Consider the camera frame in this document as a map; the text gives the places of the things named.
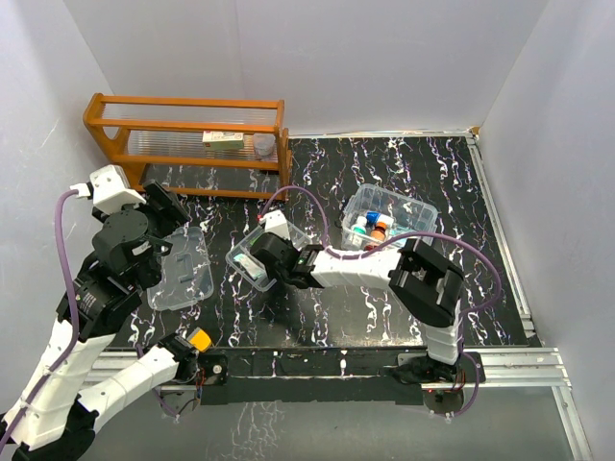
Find clear divider tray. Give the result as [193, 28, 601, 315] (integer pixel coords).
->
[226, 224, 311, 292]

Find brown medicine bottle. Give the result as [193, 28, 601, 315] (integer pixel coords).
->
[370, 221, 390, 249]

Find clear first aid box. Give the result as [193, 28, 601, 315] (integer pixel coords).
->
[341, 184, 438, 251]

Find teal white sachet strips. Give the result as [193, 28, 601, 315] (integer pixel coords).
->
[234, 254, 266, 280]

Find white blue tube bottle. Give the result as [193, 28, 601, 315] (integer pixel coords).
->
[365, 211, 381, 227]

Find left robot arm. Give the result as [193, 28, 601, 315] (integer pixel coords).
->
[1, 181, 211, 460]

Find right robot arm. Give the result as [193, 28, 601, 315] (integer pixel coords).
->
[250, 232, 464, 383]

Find green white medicine box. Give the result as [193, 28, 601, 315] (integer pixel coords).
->
[202, 131, 244, 151]

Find clear box lid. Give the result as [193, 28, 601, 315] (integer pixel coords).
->
[147, 227, 213, 311]

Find orange wooden shelf rack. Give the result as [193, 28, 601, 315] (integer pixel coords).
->
[83, 93, 292, 200]

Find small clear round jar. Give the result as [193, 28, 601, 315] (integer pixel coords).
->
[253, 133, 276, 159]

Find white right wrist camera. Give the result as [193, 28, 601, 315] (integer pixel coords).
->
[258, 209, 290, 240]

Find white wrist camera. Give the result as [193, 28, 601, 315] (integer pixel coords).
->
[70, 164, 146, 215]
[258, 209, 290, 240]

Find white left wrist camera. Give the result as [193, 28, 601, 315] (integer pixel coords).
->
[70, 164, 146, 215]

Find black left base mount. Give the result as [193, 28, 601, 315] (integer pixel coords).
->
[158, 348, 230, 388]

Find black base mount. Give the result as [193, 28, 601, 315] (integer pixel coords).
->
[158, 348, 230, 388]
[381, 352, 486, 384]

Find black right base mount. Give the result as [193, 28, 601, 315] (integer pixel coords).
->
[381, 352, 486, 384]

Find aluminium frame rail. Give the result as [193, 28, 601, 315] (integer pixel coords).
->
[80, 348, 571, 392]

